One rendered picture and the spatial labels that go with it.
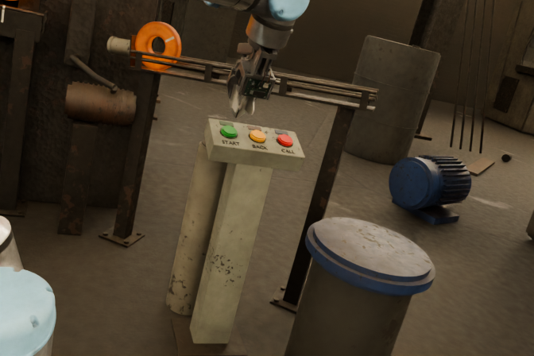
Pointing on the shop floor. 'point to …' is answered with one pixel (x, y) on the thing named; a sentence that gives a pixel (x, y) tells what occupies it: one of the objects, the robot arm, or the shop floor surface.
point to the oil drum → (390, 98)
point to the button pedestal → (232, 236)
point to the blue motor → (430, 186)
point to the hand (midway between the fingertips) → (236, 110)
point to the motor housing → (87, 143)
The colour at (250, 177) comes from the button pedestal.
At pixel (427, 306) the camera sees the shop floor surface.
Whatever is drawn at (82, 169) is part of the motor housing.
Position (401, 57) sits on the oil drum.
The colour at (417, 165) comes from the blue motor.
